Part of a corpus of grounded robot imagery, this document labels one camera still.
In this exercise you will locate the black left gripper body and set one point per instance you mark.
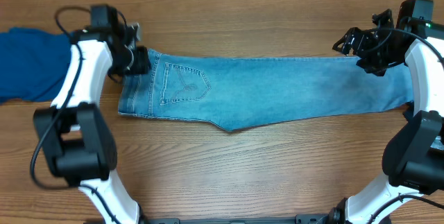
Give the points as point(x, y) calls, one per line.
point(139, 65)

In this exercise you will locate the dark blue t-shirt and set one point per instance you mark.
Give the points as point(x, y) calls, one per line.
point(34, 64)

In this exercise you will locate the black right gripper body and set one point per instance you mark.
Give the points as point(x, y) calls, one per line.
point(363, 44)

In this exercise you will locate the dark navy garment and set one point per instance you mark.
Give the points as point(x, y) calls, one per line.
point(408, 113)

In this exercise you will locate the light blue denim jeans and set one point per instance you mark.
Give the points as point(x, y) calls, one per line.
point(238, 93)

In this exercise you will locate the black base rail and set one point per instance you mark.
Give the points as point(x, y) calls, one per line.
point(236, 221)

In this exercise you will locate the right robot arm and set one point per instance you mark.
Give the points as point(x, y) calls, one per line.
point(412, 163)

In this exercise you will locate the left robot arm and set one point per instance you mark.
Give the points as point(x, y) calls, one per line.
point(76, 149)

